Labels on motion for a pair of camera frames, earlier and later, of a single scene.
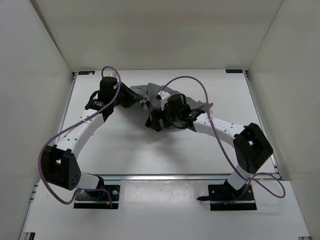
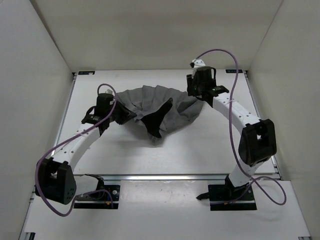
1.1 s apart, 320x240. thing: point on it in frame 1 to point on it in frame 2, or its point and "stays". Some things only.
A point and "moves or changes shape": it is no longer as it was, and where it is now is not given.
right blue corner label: (233, 71) stays
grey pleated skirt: (147, 93) moves or changes shape
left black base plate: (111, 199) stays
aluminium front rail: (168, 177) stays
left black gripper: (132, 98) to (128, 114)
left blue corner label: (86, 72) stays
